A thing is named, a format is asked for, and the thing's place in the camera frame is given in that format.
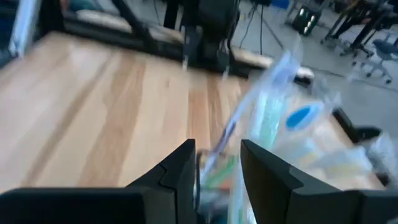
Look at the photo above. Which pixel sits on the silver aluminium bracket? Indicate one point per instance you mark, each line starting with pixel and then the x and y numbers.
pixel 23 28

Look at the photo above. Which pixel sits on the purple toothbrush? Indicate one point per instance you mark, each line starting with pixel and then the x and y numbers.
pixel 228 137

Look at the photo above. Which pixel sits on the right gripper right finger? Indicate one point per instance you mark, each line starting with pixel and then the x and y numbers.
pixel 280 202

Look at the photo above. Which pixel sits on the green toothbrush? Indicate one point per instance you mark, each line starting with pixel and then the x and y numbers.
pixel 265 118
pixel 225 171

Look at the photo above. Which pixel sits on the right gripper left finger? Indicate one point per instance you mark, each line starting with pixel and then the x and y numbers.
pixel 140 205

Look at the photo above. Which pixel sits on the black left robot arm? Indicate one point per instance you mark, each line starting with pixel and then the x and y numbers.
pixel 214 25

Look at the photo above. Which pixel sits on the blue-grey office chair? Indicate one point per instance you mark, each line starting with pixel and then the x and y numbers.
pixel 384 49

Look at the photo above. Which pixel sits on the black desk frame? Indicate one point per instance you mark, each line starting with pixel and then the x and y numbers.
pixel 363 28

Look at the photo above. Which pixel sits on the black box with lights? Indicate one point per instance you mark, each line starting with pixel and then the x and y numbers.
pixel 304 20

